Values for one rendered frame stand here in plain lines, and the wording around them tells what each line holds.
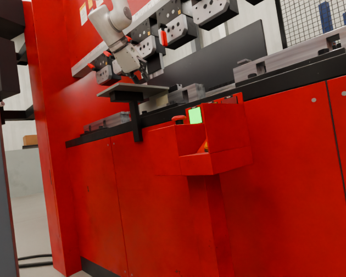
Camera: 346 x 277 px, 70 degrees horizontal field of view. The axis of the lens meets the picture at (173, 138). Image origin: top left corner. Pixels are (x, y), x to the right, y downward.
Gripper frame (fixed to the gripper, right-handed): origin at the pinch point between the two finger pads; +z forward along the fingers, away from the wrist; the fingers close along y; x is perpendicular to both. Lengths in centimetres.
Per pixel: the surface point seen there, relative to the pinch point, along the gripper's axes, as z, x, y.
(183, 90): 10.7, 2.0, -17.5
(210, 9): -11.1, -9.9, -37.1
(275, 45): 192, -462, 34
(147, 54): -5.5, -13.2, -0.2
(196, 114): 6.2, 29.6, -36.0
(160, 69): 2.9, -10.9, -3.9
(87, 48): -19, -38, 57
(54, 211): 50, 40, 95
